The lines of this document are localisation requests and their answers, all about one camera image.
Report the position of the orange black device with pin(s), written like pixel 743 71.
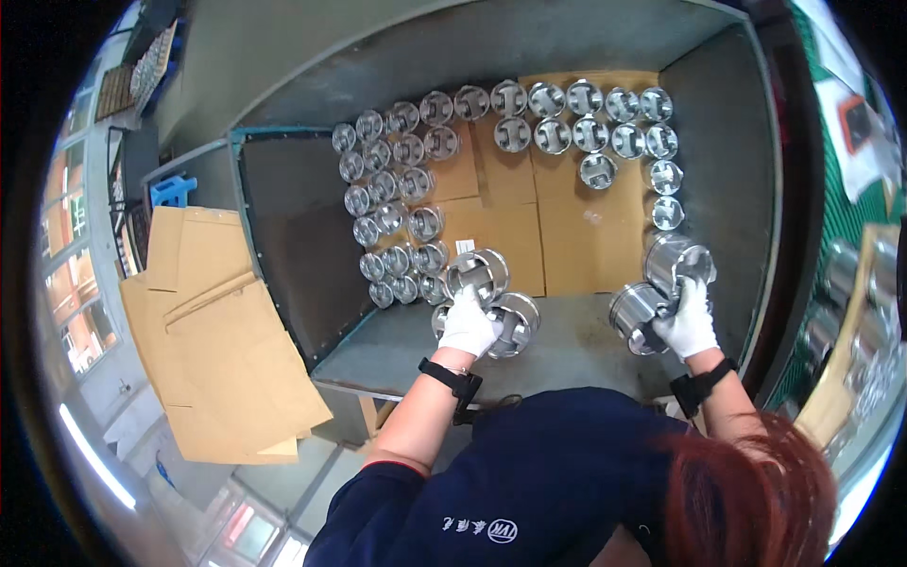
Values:
pixel 857 122

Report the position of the silver piston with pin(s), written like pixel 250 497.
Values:
pixel 634 315
pixel 483 271
pixel 672 259
pixel 517 323

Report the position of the black metal rack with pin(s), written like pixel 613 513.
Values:
pixel 122 205

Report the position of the grey metal crate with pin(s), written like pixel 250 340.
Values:
pixel 716 177

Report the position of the blue plastic stool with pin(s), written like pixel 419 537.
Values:
pixel 173 190

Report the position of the stack of loose cardboard sheets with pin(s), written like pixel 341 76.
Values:
pixel 212 340

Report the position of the person's left fingers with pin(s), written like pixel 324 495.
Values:
pixel 473 300

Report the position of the tray of metal parts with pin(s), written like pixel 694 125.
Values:
pixel 142 71

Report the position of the green conveyor belt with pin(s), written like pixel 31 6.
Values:
pixel 840 212

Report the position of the white paper sheet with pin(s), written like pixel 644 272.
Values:
pixel 847 159

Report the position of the person's right hand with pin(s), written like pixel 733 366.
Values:
pixel 689 330

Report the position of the black wrist band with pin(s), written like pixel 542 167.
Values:
pixel 698 388
pixel 453 379

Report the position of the person's body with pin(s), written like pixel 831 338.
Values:
pixel 538 489

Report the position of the person's right fingers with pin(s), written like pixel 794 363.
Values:
pixel 690 292

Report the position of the person's left hand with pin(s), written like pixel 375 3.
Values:
pixel 466 327

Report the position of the brown cardboard liner sheet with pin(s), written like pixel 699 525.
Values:
pixel 567 234

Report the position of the rows of small silver pistons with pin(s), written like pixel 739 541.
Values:
pixel 418 184

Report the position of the wooden table with metal parts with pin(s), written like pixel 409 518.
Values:
pixel 850 333

